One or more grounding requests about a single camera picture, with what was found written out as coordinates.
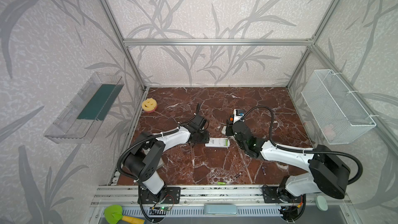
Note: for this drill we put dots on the yellow smiley sponge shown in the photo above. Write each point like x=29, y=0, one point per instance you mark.
x=149, y=105

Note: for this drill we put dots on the pink item in basket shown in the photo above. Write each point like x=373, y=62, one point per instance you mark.
x=329, y=132

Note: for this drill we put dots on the pale green round soap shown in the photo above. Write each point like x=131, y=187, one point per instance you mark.
x=321, y=203

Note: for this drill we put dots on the green yellow scoop brush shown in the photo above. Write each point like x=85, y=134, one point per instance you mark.
x=113, y=214

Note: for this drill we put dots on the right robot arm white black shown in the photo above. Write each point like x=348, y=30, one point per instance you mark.
x=328, y=172

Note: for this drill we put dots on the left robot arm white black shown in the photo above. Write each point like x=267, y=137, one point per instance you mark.
x=140, y=161

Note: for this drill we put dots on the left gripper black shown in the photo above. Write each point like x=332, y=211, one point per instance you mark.
x=200, y=132

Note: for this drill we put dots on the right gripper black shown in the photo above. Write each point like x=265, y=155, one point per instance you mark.
x=231, y=129

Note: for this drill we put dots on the pale green rectangular tray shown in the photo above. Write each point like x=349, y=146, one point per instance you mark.
x=220, y=209

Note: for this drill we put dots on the white wire mesh basket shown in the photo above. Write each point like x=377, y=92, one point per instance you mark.
x=331, y=102

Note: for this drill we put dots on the clear plastic wall shelf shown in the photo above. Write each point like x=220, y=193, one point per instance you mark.
x=80, y=121

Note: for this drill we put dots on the white remote control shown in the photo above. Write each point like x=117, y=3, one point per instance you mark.
x=218, y=143

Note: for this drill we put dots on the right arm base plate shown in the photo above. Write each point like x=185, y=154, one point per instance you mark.
x=273, y=194

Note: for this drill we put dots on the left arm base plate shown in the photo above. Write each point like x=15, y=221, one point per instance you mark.
x=167, y=195

